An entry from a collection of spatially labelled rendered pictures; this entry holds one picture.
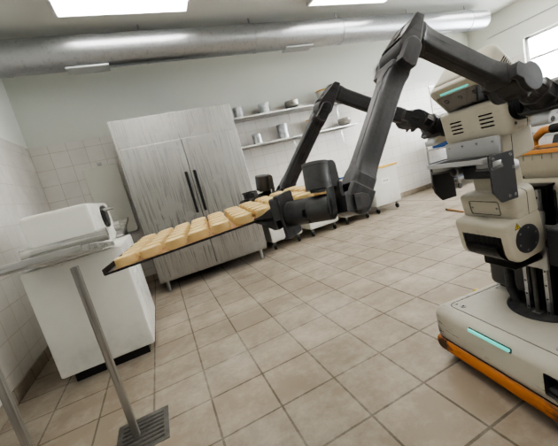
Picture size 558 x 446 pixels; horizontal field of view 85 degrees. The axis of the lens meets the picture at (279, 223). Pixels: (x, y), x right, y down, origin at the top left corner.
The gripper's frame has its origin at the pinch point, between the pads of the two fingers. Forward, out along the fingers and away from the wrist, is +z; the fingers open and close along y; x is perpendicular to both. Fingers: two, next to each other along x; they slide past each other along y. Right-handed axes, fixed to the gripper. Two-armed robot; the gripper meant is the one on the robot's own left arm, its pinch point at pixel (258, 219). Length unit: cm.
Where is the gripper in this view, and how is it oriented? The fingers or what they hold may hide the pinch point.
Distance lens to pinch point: 74.4
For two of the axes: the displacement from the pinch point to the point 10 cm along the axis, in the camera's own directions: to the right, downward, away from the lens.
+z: -8.3, 1.5, 5.4
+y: 2.8, 9.5, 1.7
